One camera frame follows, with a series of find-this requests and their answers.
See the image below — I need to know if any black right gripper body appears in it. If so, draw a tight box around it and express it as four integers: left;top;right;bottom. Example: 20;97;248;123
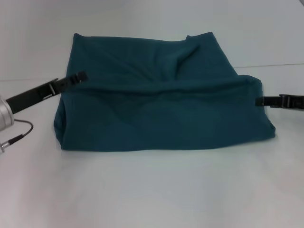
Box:
279;94;304;111

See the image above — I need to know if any teal t-shirt with FREE print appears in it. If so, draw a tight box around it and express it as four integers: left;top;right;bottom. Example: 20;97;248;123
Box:
52;32;276;152

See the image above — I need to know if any left arm cable with plug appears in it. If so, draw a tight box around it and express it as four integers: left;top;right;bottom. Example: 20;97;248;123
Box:
0;119;34;153

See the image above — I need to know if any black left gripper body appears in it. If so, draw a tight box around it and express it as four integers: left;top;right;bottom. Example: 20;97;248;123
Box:
5;78;59;114

